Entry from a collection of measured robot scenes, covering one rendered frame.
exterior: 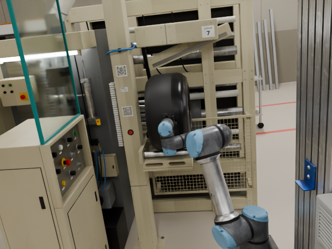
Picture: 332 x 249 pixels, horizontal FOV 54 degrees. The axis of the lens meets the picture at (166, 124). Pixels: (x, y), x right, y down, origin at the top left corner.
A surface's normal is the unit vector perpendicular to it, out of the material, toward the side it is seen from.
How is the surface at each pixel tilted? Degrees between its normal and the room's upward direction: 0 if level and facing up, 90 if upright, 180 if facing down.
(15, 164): 90
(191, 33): 90
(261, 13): 90
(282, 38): 90
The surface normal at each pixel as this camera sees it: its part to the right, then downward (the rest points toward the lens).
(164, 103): -0.13, -0.17
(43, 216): -0.09, 0.31
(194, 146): -0.92, 0.11
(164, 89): -0.15, -0.48
